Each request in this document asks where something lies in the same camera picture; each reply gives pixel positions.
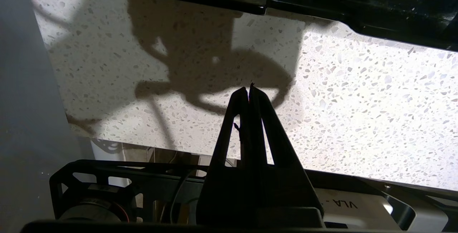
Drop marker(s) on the round black base motor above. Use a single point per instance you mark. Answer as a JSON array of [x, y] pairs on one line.
[[93, 208]]

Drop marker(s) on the white robot base panel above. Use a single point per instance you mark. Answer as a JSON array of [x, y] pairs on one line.
[[357, 208]]

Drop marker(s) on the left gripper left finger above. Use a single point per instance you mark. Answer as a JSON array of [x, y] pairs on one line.
[[229, 193]]

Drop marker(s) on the black pull-out drawer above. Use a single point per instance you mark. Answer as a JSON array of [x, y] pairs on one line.
[[393, 14]]

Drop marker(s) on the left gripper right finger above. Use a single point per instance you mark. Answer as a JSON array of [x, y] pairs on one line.
[[286, 193]]

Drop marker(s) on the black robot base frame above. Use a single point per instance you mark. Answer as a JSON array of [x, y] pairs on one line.
[[107, 170]]

